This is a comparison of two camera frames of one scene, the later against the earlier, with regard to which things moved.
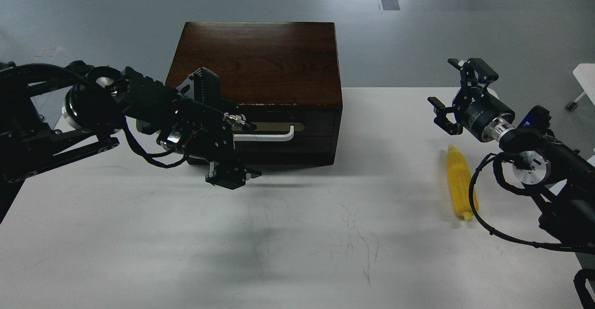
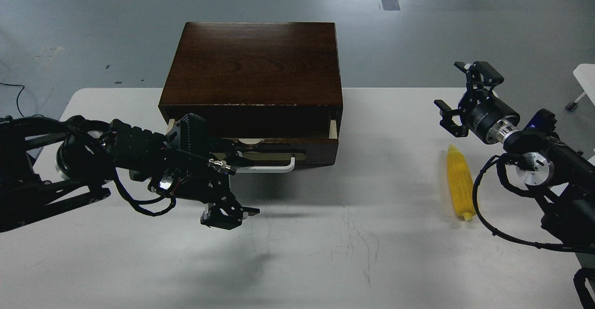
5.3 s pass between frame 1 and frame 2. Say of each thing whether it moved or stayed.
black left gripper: moved
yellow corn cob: stayed
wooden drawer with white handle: moved
